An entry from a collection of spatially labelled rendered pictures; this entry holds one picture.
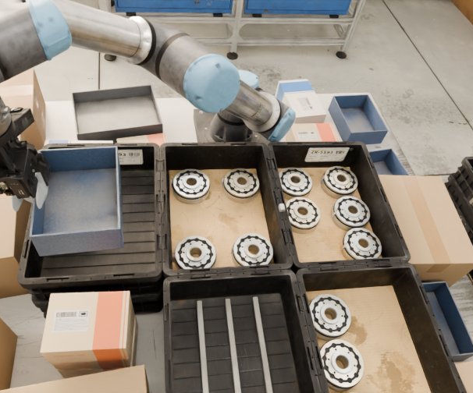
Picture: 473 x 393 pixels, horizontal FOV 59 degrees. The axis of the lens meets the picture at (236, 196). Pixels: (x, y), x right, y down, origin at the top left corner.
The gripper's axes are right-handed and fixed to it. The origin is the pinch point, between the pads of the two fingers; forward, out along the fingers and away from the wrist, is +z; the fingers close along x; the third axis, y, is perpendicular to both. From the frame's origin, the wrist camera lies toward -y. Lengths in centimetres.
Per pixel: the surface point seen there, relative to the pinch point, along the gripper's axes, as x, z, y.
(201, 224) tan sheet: 30.5, 31.8, -8.8
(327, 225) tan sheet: 65, 35, -6
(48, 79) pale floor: -49, 108, -173
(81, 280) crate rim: 3.4, 19.2, 9.0
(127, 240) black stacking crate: 11.2, 30.2, -5.8
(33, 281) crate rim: -6.1, 18.3, 8.2
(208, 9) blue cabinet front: 54, 83, -198
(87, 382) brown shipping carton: 3.6, 26.2, 28.1
